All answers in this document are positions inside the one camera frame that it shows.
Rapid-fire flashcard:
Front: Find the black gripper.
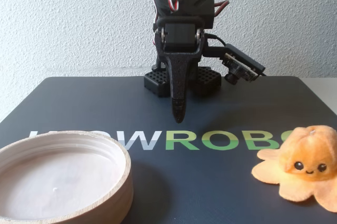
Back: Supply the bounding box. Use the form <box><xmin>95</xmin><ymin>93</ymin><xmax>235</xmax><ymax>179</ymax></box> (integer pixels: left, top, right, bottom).
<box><xmin>152</xmin><ymin>0</ymin><xmax>215</xmax><ymax>124</ymax></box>

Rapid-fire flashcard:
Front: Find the orange octopus plush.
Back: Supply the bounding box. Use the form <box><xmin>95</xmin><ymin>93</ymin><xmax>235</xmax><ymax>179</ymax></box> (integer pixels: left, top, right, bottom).
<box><xmin>251</xmin><ymin>125</ymin><xmax>337</xmax><ymax>213</ymax></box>

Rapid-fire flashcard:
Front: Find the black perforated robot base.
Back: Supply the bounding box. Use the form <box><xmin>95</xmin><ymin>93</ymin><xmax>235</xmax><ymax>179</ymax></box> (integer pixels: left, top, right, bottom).
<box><xmin>144</xmin><ymin>65</ymin><xmax>222</xmax><ymax>98</ymax></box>

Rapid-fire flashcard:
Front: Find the dark blue logo mat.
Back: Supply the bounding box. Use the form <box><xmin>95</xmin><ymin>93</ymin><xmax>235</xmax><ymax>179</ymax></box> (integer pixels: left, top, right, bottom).
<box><xmin>0</xmin><ymin>76</ymin><xmax>337</xmax><ymax>224</ymax></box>

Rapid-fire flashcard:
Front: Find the white wooden-rimmed bowl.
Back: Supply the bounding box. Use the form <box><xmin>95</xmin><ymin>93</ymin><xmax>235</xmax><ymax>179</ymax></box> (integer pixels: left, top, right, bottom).
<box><xmin>0</xmin><ymin>130</ymin><xmax>132</xmax><ymax>224</ymax></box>

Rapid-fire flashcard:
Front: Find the black usb cable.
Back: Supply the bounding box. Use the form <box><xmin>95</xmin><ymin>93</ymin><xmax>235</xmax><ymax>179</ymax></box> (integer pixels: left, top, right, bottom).
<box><xmin>204</xmin><ymin>33</ymin><xmax>227</xmax><ymax>48</ymax></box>

